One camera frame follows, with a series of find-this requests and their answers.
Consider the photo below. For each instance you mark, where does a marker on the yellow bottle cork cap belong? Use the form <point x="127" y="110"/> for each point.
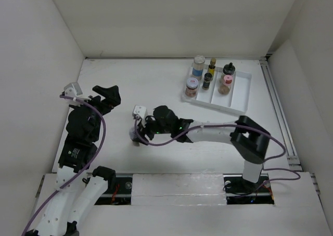
<point x="211" y="66"/>

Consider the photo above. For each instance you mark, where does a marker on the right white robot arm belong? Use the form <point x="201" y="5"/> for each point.
<point x="248" y="138"/>

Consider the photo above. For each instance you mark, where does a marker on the tall jar silver lid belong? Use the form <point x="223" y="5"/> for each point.
<point x="198" y="66"/>

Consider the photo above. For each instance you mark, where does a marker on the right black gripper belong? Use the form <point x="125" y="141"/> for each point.
<point x="144" y="127"/>

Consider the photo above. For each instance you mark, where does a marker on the pink lid spice bottle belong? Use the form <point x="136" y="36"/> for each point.
<point x="225" y="84"/>

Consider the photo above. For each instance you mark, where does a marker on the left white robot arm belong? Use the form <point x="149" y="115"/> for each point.
<point x="63" y="212"/>

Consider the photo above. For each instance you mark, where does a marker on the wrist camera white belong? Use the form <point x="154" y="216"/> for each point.
<point x="140" y="113"/>
<point x="71" y="92"/>

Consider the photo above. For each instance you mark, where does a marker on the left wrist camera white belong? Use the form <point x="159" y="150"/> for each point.
<point x="71" y="92"/>

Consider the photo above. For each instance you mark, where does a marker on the dark jar white lid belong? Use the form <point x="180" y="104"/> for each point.
<point x="134" y="138"/>

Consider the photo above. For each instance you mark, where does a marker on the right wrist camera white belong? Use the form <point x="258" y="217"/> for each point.
<point x="140" y="113"/>

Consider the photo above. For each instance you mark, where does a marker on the white divided tray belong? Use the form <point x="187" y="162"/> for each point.
<point x="235" y="102"/>

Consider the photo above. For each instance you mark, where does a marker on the jar black lid beige contents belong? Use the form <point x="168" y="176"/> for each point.
<point x="229" y="69"/>

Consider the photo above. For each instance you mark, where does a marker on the small black pepper grinder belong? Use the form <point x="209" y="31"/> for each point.
<point x="207" y="80"/>

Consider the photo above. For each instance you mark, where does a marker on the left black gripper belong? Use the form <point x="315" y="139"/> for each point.
<point x="112" y="99"/>

